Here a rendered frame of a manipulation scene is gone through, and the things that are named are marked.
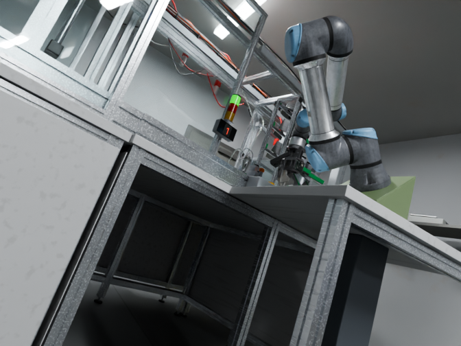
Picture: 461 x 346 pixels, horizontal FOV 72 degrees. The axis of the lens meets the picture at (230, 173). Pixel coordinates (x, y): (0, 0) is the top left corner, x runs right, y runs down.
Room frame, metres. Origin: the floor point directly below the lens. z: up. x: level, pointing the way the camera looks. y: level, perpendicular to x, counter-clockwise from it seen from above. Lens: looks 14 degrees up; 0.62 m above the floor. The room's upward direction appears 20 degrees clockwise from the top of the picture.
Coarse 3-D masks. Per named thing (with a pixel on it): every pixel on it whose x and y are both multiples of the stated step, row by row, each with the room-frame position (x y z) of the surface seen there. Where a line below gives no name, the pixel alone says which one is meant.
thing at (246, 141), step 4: (252, 116) 2.92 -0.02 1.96; (256, 116) 2.91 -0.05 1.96; (256, 120) 2.92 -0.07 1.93; (260, 120) 2.95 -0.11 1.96; (248, 128) 2.92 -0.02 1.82; (256, 128) 2.94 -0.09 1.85; (248, 132) 2.90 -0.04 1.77; (256, 132) 2.95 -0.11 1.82; (248, 136) 2.90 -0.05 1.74; (252, 136) 2.93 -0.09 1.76; (244, 140) 2.92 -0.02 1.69; (248, 140) 2.91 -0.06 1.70; (252, 140) 2.94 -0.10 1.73; (244, 144) 2.90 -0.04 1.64; (248, 144) 2.92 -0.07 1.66; (240, 148) 2.93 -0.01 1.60; (240, 152) 2.92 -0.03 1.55; (244, 152) 2.91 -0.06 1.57; (236, 160) 2.93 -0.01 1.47
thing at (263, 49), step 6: (264, 48) 2.10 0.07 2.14; (264, 54) 2.12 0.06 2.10; (270, 54) 2.15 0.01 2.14; (270, 60) 2.16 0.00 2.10; (276, 60) 2.20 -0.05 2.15; (276, 66) 2.21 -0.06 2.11; (282, 66) 2.25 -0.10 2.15; (282, 72) 2.26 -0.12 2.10; (288, 72) 2.30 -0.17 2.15; (288, 78) 2.31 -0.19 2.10; (294, 78) 2.36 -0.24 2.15; (246, 84) 2.69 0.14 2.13; (294, 84) 2.37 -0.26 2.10; (300, 84) 2.42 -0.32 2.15; (252, 90) 2.75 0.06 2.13; (300, 90) 2.43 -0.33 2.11; (258, 96) 2.80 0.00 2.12; (270, 108) 2.93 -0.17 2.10; (276, 114) 2.99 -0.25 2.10; (336, 126) 2.83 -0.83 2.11
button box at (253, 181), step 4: (252, 176) 1.31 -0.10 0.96; (256, 176) 1.30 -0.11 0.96; (260, 176) 1.28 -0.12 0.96; (248, 180) 1.33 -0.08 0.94; (252, 180) 1.31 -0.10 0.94; (256, 180) 1.29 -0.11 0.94; (260, 180) 1.28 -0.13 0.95; (264, 180) 1.29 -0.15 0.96; (248, 184) 1.32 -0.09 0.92; (252, 184) 1.30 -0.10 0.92; (256, 184) 1.28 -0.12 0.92; (260, 184) 1.29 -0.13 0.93; (264, 184) 1.30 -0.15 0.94; (268, 184) 1.31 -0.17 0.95; (272, 184) 1.33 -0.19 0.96
